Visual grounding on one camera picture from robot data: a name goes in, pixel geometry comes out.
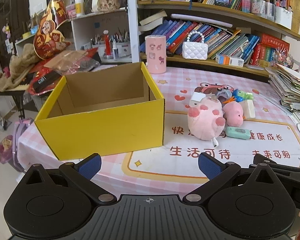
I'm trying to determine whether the mint green stapler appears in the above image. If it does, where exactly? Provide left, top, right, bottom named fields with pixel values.
left=225, top=126, right=251, bottom=140

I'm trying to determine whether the white foam block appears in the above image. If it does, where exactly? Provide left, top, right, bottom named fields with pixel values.
left=239, top=100, right=256, bottom=120

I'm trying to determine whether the small pink plush toy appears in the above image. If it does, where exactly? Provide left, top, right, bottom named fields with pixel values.
left=223, top=101, right=244, bottom=127

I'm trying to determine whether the large pink plush pig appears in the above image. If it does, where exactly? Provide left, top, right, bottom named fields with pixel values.
left=187, top=95, right=225, bottom=141

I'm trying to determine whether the green frog toy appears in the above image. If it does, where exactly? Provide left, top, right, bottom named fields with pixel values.
left=232, top=89, right=254, bottom=102

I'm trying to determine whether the grey purple toy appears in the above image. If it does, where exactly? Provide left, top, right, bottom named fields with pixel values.
left=216, top=89, right=232, bottom=104

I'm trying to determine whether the white charger cube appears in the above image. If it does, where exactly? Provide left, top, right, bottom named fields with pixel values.
left=189, top=92, right=209, bottom=107

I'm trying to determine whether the pink printed desk mat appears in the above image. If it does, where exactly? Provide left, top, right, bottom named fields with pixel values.
left=17, top=65, right=300, bottom=198

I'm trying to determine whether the stack of papers and books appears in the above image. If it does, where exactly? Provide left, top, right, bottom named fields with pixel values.
left=266, top=64, right=300, bottom=110

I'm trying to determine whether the yellow cardboard box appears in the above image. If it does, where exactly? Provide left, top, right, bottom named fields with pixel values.
left=35, top=62, right=165, bottom=160

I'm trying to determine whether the purple backpack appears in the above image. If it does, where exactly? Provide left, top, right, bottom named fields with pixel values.
left=0, top=118, right=34, bottom=172

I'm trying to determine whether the black long box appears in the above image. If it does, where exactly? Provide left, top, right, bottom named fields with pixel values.
left=33, top=70, right=61, bottom=93

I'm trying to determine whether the orange blue medicine box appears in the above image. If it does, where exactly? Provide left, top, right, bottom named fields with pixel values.
left=215, top=54, right=244, bottom=67

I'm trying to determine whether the clear plastic bag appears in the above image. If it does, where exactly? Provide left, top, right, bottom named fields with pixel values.
left=44, top=50, right=100, bottom=76

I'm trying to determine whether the red dictionary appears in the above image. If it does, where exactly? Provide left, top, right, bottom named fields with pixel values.
left=260, top=33, right=290, bottom=51

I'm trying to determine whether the brown blanket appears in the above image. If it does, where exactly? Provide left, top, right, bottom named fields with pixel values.
left=0, top=43, right=41, bottom=92

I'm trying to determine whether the white quilted pearl purse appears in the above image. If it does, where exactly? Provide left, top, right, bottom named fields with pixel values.
left=182, top=31, right=209, bottom=61

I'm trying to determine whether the wooden bookshelf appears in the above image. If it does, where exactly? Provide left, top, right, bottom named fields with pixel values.
left=137, top=0, right=300, bottom=82

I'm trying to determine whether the white cubby shelf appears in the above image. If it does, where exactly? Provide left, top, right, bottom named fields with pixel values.
left=15, top=8, right=138, bottom=64

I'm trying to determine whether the white storage bin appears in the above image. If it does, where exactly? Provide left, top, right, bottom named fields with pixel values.
left=274, top=7, right=293, bottom=29

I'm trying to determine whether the pink sticker cylinder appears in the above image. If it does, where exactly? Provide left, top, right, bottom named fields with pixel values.
left=145, top=35, right=167, bottom=74

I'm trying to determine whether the white rolled paper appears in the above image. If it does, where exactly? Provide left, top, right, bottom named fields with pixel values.
left=171, top=14, right=233, bottom=28

